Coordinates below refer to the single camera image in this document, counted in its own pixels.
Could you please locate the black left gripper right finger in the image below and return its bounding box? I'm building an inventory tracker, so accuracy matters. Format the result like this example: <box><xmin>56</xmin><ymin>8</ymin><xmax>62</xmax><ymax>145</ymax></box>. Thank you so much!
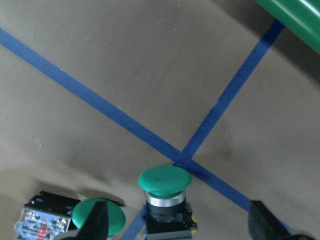
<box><xmin>248</xmin><ymin>200</ymin><xmax>313</xmax><ymax>240</ymax></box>

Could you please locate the green push button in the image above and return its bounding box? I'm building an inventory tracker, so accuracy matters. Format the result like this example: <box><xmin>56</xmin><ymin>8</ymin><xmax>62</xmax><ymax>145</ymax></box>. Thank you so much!
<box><xmin>138</xmin><ymin>165</ymin><xmax>198</xmax><ymax>240</ymax></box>
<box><xmin>14</xmin><ymin>190</ymin><xmax>126</xmax><ymax>240</ymax></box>

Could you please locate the green plastic tray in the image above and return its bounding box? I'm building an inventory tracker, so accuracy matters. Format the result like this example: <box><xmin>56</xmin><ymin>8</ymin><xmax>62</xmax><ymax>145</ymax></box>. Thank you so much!
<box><xmin>256</xmin><ymin>0</ymin><xmax>320</xmax><ymax>53</ymax></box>

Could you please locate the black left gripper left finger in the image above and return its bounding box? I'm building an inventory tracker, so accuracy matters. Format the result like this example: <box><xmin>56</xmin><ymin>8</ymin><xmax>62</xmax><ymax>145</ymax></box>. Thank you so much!
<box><xmin>76</xmin><ymin>201</ymin><xmax>108</xmax><ymax>240</ymax></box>

